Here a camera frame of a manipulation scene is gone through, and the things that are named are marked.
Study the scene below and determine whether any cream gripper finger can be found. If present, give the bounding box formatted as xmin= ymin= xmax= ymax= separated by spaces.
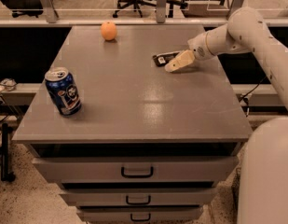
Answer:
xmin=165 ymin=58 xmax=180 ymax=73

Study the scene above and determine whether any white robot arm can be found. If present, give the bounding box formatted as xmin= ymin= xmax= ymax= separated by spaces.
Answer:
xmin=165 ymin=7 xmax=288 ymax=224

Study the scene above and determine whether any black office chair centre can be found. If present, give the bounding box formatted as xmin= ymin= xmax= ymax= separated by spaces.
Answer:
xmin=113 ymin=0 xmax=187 ymax=18

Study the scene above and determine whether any orange fruit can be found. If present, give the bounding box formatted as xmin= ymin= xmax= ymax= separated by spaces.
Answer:
xmin=101 ymin=21 xmax=117 ymax=41

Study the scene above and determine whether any grey drawer cabinet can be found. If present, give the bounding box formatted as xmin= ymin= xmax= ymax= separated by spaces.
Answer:
xmin=12 ymin=24 xmax=256 ymax=224

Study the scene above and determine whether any top grey drawer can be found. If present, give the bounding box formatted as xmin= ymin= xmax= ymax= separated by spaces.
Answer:
xmin=33 ymin=157 xmax=239 ymax=183

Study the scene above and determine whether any grey drawer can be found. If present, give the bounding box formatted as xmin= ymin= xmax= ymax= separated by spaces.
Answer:
xmin=76 ymin=206 xmax=203 ymax=223
xmin=61 ymin=188 xmax=217 ymax=207
xmin=33 ymin=157 xmax=239 ymax=183

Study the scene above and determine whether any blue soda can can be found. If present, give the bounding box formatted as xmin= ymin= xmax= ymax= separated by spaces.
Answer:
xmin=45 ymin=67 xmax=81 ymax=116

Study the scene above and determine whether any middle grey drawer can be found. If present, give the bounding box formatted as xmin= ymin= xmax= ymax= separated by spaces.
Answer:
xmin=61 ymin=188 xmax=217 ymax=207

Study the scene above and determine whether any bottom grey drawer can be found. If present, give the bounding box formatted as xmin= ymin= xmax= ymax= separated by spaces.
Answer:
xmin=76 ymin=206 xmax=203 ymax=223

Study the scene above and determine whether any black metal stand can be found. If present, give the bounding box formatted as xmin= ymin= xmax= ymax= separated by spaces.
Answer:
xmin=1 ymin=123 xmax=16 ymax=182

